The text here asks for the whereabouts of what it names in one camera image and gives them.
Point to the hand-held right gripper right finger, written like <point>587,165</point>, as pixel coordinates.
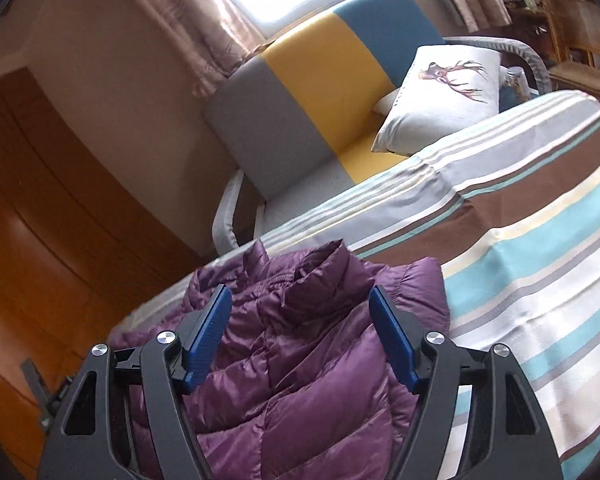
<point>392,335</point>

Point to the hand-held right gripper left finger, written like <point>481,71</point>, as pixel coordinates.
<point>210,335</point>

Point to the purple puffer jacket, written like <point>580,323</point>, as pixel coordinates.
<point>300,370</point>

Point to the bed with striped sheet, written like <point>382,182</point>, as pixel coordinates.
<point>530,210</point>

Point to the wooden wardrobe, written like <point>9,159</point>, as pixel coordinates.
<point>55,210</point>

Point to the plain white pillow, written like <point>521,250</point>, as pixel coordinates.
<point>386,102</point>

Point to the white deer print pillow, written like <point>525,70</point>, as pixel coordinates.
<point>430,105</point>

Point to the tricolour upholstered sofa bed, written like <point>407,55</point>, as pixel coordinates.
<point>305,85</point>

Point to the white padded bed rail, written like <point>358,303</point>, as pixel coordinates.
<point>225,220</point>

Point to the grey padded bed rail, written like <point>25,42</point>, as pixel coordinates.
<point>527,62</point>

